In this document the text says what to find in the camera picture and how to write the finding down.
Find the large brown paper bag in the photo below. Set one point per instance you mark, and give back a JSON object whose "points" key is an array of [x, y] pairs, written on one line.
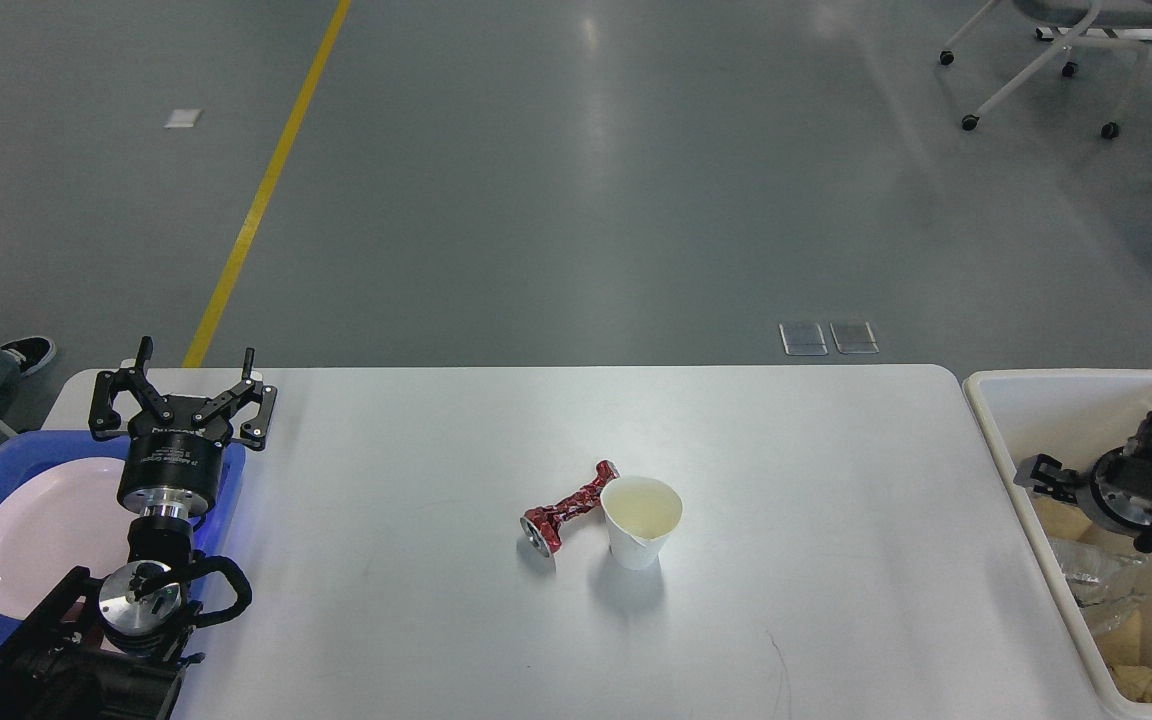
{"points": [[1061, 521]]}

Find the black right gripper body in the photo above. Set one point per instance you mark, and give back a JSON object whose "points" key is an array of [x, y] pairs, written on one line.
{"points": [[1118, 494]]}

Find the white floor tape patch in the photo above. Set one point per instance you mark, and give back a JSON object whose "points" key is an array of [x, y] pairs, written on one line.
{"points": [[183, 118]]}

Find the white office chair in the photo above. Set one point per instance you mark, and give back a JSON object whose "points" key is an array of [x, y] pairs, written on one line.
{"points": [[1101, 25]]}

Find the crushed red can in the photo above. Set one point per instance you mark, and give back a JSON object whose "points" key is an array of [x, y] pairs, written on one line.
{"points": [[542, 525]]}

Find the brown paper ball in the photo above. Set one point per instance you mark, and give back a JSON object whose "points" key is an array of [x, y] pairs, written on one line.
{"points": [[1133, 682]]}

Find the clear floor plate right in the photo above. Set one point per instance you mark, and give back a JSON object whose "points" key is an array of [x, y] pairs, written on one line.
{"points": [[854, 338]]}

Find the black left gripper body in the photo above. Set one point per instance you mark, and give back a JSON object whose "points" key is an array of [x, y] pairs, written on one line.
{"points": [[172, 461]]}

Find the beige plastic bin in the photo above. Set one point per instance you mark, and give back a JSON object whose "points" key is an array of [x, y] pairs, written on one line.
{"points": [[1074, 415]]}

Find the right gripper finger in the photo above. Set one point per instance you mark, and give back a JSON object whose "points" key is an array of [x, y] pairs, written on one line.
{"points": [[1046, 476]]}

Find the clear floor plate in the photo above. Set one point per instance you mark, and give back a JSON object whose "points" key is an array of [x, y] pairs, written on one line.
{"points": [[803, 339], [854, 338]]}

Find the aluminium foil tray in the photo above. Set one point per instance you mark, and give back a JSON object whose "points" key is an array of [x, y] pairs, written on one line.
{"points": [[1096, 576]]}

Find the black sneaker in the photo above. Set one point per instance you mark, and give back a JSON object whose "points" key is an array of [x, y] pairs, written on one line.
{"points": [[31, 353]]}

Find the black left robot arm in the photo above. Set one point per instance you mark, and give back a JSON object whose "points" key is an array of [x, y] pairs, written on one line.
{"points": [[115, 647]]}

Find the white paper cup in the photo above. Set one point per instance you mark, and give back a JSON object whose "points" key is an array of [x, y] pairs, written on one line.
{"points": [[640, 513]]}

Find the clear floor plate left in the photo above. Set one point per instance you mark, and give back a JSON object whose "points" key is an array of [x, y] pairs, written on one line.
{"points": [[803, 339]]}

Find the pink plate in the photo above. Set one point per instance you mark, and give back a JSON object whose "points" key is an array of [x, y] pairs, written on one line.
{"points": [[63, 517]]}

